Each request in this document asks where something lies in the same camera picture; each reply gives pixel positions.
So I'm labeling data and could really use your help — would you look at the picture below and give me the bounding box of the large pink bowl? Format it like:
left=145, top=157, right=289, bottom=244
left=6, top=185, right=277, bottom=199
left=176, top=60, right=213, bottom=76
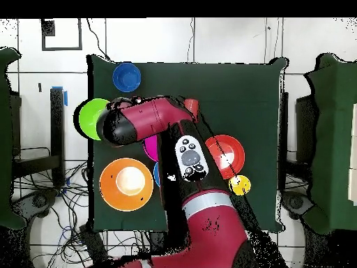
left=142, top=135, right=160, bottom=163

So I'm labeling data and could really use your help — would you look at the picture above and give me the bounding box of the light blue bowl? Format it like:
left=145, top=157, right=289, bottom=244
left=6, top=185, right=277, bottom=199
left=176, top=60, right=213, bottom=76
left=153, top=162, right=162, bottom=187

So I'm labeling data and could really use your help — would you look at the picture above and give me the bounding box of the orange-red ribbed cup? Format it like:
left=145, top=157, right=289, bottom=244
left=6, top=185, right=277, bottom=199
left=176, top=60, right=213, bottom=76
left=183, top=98, right=200, bottom=123

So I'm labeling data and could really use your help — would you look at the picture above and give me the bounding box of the large orange bowl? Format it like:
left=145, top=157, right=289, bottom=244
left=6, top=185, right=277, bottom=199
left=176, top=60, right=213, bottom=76
left=99, top=157, right=154, bottom=212

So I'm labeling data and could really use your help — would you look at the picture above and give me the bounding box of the small dark blue bowl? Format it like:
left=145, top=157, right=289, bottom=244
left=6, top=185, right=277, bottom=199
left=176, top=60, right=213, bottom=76
left=112, top=62, right=142, bottom=93

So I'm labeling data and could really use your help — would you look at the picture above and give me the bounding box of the light green bowl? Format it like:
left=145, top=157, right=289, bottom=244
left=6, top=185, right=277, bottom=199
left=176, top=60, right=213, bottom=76
left=78, top=98, right=111, bottom=141

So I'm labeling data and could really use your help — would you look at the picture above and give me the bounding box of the red shallow bowl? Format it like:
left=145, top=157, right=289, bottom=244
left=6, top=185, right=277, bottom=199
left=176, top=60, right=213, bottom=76
left=204, top=134, right=245, bottom=180

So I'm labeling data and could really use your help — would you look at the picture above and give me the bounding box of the yellow cup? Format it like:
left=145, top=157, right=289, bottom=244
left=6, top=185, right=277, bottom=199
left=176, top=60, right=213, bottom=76
left=228, top=174, right=252, bottom=196

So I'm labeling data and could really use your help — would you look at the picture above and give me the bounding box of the dark green tablecloth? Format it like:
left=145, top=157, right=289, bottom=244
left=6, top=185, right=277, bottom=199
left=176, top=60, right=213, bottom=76
left=87, top=54, right=288, bottom=232

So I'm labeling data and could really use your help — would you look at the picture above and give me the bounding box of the black power strip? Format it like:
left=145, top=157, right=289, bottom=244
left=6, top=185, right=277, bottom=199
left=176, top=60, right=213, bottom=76
left=79, top=224, right=108, bottom=265

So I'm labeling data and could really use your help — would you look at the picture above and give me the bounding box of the green-clothed side table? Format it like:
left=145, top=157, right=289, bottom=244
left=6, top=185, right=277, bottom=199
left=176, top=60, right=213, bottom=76
left=0, top=47, right=26, bottom=230
left=303, top=52, right=357, bottom=235

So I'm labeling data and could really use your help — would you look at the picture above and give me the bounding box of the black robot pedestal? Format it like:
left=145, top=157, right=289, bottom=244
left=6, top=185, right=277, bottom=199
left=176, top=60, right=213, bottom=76
left=147, top=230, right=168, bottom=253

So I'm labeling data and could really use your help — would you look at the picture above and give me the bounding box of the black stand frame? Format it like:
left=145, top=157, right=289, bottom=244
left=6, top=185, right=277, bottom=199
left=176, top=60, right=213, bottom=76
left=278, top=91, right=320, bottom=193
left=10, top=87, right=66, bottom=186

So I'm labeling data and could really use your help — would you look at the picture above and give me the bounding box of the tangle of floor cables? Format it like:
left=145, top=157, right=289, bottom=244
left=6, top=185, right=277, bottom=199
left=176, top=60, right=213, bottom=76
left=12, top=160, right=149, bottom=268

